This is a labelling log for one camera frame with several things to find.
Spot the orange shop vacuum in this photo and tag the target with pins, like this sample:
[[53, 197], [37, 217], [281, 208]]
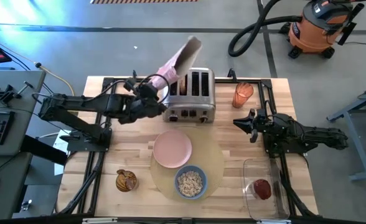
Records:
[[317, 28]]

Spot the blue bowl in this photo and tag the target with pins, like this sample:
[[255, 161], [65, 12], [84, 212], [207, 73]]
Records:
[[178, 186]]

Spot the amber glass jar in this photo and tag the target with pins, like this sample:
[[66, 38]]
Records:
[[126, 180]]

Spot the white paper sheet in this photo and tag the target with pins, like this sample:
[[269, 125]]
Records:
[[60, 146]]

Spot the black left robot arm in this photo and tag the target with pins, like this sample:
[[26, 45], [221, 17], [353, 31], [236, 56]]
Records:
[[77, 107]]

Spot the clear plastic container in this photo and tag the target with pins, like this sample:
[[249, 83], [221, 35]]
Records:
[[260, 208]]

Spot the grey desk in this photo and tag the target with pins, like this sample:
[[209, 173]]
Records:
[[24, 124]]

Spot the orange ribbed tumbler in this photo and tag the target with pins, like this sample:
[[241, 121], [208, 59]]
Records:
[[242, 95]]

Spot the black clamp tool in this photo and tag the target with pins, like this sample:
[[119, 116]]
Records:
[[12, 93]]

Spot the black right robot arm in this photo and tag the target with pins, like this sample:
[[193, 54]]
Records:
[[310, 135]]

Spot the black metal table frame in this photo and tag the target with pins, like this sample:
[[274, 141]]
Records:
[[91, 186]]

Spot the blue-grey metal stand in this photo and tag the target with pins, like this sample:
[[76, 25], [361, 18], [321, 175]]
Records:
[[357, 146]]

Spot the round woven straw placemat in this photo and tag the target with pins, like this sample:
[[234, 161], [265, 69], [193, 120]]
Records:
[[212, 155]]

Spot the pink plate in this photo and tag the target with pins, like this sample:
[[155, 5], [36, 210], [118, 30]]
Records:
[[172, 148]]

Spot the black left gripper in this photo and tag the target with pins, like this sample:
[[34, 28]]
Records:
[[139, 109]]

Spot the silver four-slot toaster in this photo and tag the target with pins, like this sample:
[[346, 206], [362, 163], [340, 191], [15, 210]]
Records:
[[189, 107]]

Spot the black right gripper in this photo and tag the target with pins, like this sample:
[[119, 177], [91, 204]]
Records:
[[268, 124]]

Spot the cereal rings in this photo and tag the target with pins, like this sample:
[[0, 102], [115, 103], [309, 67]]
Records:
[[190, 183]]

